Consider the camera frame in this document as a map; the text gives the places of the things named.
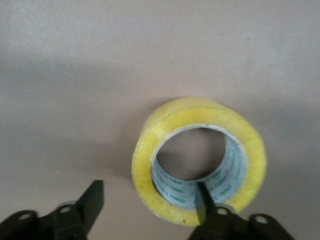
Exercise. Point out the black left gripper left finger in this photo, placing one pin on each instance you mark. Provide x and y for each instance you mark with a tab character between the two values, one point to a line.
82	212

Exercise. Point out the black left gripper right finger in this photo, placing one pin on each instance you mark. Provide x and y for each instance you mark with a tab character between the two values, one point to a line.
217	225

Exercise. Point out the yellow packing tape roll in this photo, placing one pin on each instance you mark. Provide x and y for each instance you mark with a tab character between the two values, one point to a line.
150	140

